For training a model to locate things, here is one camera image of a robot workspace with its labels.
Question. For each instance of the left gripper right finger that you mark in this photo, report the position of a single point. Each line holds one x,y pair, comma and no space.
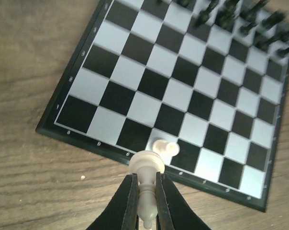
174,213

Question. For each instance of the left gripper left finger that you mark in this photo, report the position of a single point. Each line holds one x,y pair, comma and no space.
121,211

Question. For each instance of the white chess piece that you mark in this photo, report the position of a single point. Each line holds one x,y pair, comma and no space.
146,164

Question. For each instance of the white chess pawn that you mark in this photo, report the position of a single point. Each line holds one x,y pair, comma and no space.
164,147

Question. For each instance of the black white chess board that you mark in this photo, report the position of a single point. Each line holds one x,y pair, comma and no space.
137,76

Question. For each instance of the black chess pieces row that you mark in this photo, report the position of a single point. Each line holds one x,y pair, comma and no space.
267,31

